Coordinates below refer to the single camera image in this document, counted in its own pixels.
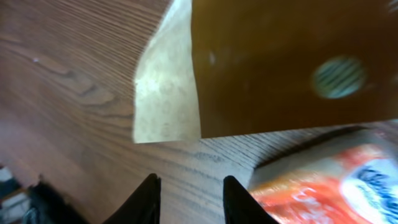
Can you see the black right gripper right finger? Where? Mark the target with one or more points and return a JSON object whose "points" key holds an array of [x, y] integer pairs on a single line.
{"points": [[240, 207]]}

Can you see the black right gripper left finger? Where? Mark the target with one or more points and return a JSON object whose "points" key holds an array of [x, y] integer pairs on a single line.
{"points": [[142, 206]]}

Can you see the orange tissue pack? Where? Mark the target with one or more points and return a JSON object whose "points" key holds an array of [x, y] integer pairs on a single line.
{"points": [[348, 179]]}

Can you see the clear cookie wrapper bag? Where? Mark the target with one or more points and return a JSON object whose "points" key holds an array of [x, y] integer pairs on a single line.
{"points": [[226, 68]]}

